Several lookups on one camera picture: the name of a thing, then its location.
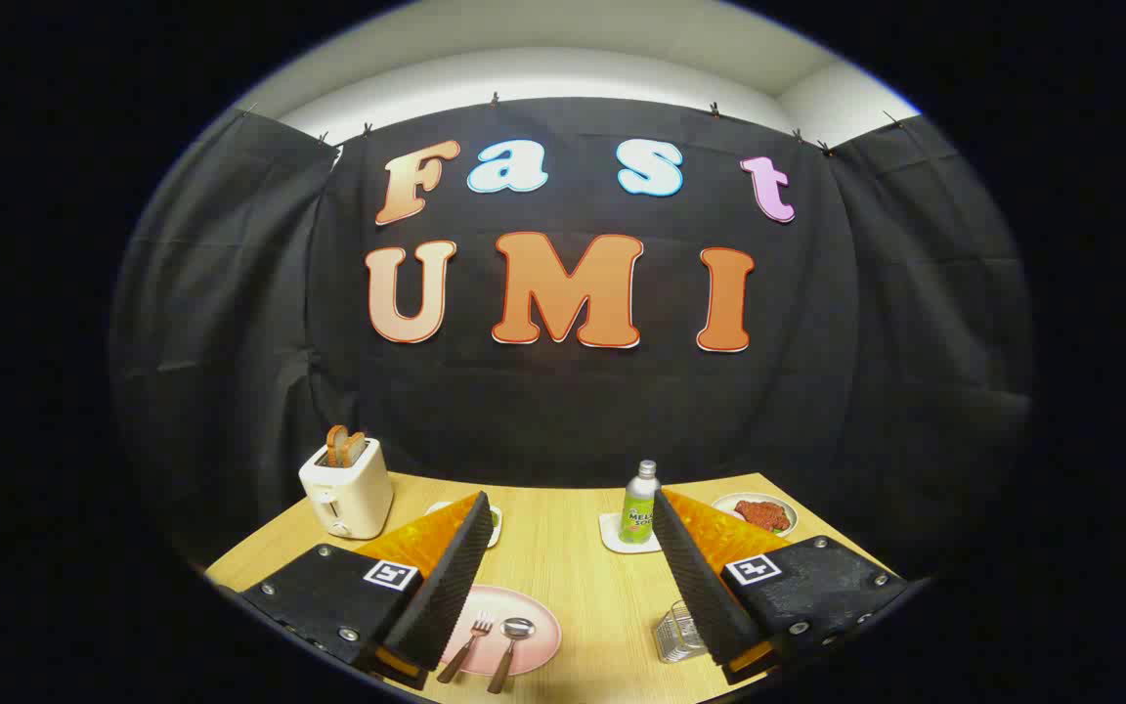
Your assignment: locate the white toaster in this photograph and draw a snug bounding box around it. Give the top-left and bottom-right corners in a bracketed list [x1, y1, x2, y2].
[298, 437, 395, 541]

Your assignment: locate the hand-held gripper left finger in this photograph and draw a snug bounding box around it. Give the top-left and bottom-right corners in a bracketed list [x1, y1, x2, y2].
[240, 491, 496, 690]

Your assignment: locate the wooden-handled metal spoon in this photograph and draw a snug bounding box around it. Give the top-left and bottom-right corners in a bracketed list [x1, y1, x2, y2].
[486, 617, 536, 695]

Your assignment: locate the pink plate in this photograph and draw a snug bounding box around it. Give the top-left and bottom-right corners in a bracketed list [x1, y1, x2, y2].
[441, 585, 563, 677]

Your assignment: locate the metal wire basket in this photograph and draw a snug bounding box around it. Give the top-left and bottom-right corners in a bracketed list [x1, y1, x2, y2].
[654, 599, 711, 664]

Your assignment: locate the white round food plate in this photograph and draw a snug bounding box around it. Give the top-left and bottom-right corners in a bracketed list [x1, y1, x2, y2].
[712, 492, 799, 539]

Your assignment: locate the white divided dish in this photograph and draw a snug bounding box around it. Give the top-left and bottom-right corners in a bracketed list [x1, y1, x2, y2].
[424, 501, 504, 550]

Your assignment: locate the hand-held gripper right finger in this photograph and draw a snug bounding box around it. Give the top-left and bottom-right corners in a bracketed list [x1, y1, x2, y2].
[651, 487, 911, 685]

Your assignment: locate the wooden-handled metal fork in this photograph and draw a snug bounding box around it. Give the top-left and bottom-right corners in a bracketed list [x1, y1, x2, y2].
[436, 611, 496, 684]

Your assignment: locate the green soda bottle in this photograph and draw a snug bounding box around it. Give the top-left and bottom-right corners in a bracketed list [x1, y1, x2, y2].
[620, 460, 663, 545]

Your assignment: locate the brown fried meat piece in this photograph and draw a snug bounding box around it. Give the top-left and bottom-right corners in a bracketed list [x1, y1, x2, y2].
[734, 500, 791, 532]

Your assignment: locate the black backdrop cloth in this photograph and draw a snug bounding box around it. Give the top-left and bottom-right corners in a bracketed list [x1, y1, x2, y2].
[108, 96, 1033, 588]

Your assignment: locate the white square coaster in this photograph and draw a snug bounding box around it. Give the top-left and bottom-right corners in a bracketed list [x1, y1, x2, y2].
[599, 511, 663, 555]

